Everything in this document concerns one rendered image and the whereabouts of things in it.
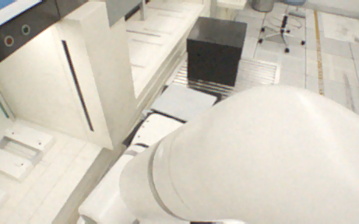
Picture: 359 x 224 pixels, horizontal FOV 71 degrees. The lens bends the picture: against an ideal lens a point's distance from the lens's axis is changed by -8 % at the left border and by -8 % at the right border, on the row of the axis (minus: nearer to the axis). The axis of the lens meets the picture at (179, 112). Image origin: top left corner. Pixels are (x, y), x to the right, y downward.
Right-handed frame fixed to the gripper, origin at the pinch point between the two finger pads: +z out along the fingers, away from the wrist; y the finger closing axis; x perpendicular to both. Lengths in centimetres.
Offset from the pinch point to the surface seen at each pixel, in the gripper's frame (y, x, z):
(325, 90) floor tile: 56, -126, 210
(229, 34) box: -16, -24, 83
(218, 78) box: -16, -45, 73
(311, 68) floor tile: 37, -125, 245
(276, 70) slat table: 10, -49, 102
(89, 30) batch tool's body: -31.0, 10.8, 5.9
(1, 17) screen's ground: -33.0, 23.4, -14.6
